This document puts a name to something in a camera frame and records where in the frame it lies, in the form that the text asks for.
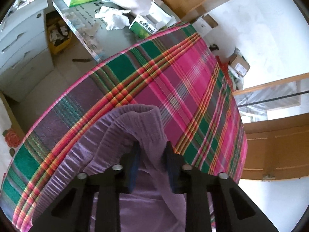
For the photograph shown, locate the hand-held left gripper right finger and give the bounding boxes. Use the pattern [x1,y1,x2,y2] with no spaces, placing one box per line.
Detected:
[162,141,279,232]

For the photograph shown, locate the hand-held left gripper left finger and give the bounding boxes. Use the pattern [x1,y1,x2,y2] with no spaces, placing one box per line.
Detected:
[30,141,140,232]

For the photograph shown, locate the purple fleece pants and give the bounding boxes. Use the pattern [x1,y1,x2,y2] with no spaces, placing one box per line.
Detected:
[31,104,188,232]

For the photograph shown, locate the plaid bed sheet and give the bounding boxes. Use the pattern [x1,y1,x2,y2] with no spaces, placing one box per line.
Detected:
[0,22,248,232]

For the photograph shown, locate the wooden door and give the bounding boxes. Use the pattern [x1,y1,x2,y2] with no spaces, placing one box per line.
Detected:
[239,112,309,181]

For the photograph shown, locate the clear plastic door curtain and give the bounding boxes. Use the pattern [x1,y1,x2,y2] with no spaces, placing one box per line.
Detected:
[233,80,303,124]

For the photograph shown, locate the red packet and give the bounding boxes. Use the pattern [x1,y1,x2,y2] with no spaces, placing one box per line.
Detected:
[218,61,230,78]

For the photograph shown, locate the black curtain strip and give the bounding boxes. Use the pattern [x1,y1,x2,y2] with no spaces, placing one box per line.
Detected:
[238,92,303,107]

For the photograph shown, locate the labelled cardboard box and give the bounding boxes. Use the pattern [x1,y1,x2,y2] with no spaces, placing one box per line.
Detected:
[229,54,250,77]

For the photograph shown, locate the rose printed white cloth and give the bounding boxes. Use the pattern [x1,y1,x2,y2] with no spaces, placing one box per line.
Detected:
[0,94,27,160]

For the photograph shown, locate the printed top folding table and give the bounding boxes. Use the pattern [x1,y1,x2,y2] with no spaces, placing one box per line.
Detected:
[53,0,175,62]

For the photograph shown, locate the green medicine box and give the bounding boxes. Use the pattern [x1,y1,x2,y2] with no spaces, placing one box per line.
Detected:
[129,1,172,38]

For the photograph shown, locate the yellow bin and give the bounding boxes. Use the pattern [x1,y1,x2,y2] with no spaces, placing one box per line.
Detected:
[47,19,73,55]

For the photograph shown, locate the white open box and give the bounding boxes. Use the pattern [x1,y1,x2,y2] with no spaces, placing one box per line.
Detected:
[193,14,218,35]

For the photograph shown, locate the crumpled white tissue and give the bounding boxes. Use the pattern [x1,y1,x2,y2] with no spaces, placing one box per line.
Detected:
[95,5,131,31]

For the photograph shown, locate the white drawer cabinet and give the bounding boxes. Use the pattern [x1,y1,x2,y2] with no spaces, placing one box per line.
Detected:
[0,0,55,102]

